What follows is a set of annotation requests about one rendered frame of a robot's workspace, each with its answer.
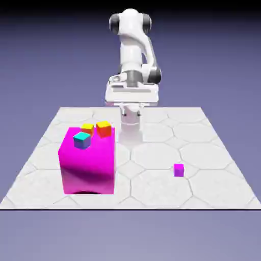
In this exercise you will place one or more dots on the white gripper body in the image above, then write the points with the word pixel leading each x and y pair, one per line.
pixel 131 95

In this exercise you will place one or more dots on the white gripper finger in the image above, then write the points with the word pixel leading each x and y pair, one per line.
pixel 124 111
pixel 139 111

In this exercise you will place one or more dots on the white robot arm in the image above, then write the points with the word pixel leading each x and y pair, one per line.
pixel 130 40

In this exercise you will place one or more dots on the small orange cube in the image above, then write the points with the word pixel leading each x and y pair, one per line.
pixel 104 129

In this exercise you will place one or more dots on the small yellow cube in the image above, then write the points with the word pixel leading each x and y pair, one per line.
pixel 87 127

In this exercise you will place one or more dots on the small cyan cube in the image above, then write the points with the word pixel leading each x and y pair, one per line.
pixel 81 140

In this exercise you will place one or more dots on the small purple cube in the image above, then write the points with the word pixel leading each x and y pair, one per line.
pixel 178 170

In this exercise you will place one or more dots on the large magenta box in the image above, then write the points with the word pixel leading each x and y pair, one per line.
pixel 87 169

